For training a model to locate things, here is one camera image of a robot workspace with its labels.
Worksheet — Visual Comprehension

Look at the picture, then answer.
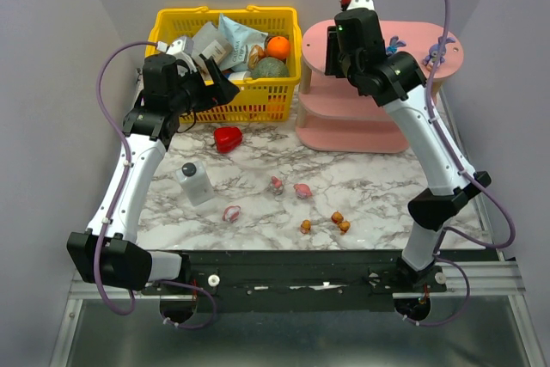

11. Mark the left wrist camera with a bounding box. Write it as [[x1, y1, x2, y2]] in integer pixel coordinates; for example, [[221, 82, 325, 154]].
[[156, 36, 198, 72]]

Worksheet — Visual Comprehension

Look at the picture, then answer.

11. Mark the orange bear toy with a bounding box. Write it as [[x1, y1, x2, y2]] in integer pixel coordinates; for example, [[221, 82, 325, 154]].
[[331, 211, 344, 224], [300, 220, 311, 235], [338, 221, 351, 234]]

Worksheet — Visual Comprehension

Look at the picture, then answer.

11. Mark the yellow plastic shopping basket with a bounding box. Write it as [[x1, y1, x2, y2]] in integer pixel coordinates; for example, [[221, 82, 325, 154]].
[[149, 5, 302, 123]]

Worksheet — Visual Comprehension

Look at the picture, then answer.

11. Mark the white bottle black cap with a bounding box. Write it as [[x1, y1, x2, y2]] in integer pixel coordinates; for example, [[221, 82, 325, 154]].
[[175, 161, 215, 206]]

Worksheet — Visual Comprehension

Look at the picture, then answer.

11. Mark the orange toy fruit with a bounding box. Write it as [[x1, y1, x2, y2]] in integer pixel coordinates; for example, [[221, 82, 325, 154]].
[[266, 36, 291, 60]]

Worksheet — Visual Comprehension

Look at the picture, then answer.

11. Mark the pink three-tier shelf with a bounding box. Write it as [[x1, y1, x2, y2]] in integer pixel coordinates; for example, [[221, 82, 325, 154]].
[[296, 19, 464, 154]]

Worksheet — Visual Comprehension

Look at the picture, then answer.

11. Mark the pink white toy figure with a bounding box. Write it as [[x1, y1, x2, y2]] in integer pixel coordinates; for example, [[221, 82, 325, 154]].
[[223, 205, 241, 223]]

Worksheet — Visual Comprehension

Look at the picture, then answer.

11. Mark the purple bunny toy blue bow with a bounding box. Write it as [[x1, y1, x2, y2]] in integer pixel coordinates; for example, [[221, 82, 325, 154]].
[[386, 35, 406, 56]]

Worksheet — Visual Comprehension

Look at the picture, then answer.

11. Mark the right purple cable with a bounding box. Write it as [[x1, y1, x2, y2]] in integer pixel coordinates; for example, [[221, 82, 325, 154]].
[[345, 0, 516, 327]]

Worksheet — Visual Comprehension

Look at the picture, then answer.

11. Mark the grey paper pouch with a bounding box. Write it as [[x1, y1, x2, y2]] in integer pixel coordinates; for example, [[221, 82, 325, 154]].
[[192, 21, 233, 73]]

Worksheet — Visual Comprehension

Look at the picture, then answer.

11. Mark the green toy melon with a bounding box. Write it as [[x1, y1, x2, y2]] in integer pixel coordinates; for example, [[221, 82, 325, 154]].
[[251, 57, 290, 79]]

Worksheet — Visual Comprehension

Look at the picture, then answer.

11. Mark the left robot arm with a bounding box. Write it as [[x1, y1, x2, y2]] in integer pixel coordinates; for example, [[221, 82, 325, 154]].
[[67, 52, 239, 291]]

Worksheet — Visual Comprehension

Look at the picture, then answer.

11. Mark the light blue cassava chips bag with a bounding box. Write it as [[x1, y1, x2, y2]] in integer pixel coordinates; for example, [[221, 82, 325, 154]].
[[218, 14, 268, 71]]

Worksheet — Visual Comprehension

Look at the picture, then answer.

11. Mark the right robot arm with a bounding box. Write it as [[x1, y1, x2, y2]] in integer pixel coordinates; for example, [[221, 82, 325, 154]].
[[296, 8, 491, 283]]

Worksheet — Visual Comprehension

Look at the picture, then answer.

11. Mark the pink toy figure lying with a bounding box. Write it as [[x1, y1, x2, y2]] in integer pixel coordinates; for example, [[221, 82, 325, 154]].
[[293, 183, 312, 199]]

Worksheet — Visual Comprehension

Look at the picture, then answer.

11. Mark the pink bunny toy standing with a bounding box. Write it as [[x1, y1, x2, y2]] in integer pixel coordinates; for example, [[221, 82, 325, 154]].
[[269, 176, 284, 195]]

